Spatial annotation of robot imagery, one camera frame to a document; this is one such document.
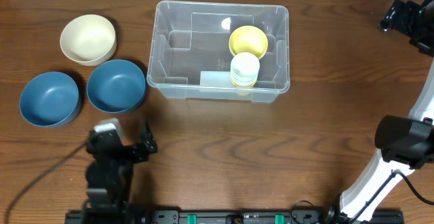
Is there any clear plastic storage container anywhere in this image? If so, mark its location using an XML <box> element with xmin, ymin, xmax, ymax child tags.
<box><xmin>146</xmin><ymin>0</ymin><xmax>290</xmax><ymax>103</ymax></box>

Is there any pink cup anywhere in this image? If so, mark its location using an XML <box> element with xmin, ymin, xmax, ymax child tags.
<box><xmin>231</xmin><ymin>77</ymin><xmax>257</xmax><ymax>84</ymax></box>

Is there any cream cup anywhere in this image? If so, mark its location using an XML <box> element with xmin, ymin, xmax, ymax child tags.
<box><xmin>231</xmin><ymin>52</ymin><xmax>260</xmax><ymax>78</ymax></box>

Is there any light blue cup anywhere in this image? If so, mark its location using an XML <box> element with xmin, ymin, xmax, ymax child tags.
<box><xmin>231</xmin><ymin>75</ymin><xmax>257</xmax><ymax>81</ymax></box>

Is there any yellow small bowl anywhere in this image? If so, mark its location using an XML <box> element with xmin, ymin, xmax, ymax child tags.
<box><xmin>229</xmin><ymin>26</ymin><xmax>269</xmax><ymax>60</ymax></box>

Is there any cream large bowl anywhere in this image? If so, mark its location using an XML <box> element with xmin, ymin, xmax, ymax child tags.
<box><xmin>60</xmin><ymin>14</ymin><xmax>117</xmax><ymax>67</ymax></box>

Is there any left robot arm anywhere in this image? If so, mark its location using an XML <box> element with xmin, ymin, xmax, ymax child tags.
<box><xmin>85</xmin><ymin>118</ymin><xmax>158</xmax><ymax>215</ymax></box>

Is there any blue bowl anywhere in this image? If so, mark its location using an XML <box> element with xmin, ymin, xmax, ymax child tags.
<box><xmin>19</xmin><ymin>71</ymin><xmax>81</xmax><ymax>128</ymax></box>
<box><xmin>87</xmin><ymin>60</ymin><xmax>146</xmax><ymax>113</ymax></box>

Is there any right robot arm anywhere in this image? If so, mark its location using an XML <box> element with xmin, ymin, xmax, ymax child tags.
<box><xmin>322</xmin><ymin>0</ymin><xmax>433</xmax><ymax>223</ymax></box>

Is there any yellow cup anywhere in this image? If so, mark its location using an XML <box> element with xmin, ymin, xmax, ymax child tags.
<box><xmin>237</xmin><ymin>88</ymin><xmax>251</xmax><ymax>96</ymax></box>
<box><xmin>231</xmin><ymin>80</ymin><xmax>256</xmax><ymax>88</ymax></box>

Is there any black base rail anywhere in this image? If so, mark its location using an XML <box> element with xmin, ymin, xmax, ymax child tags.
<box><xmin>64</xmin><ymin>208</ymin><xmax>405</xmax><ymax>224</ymax></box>

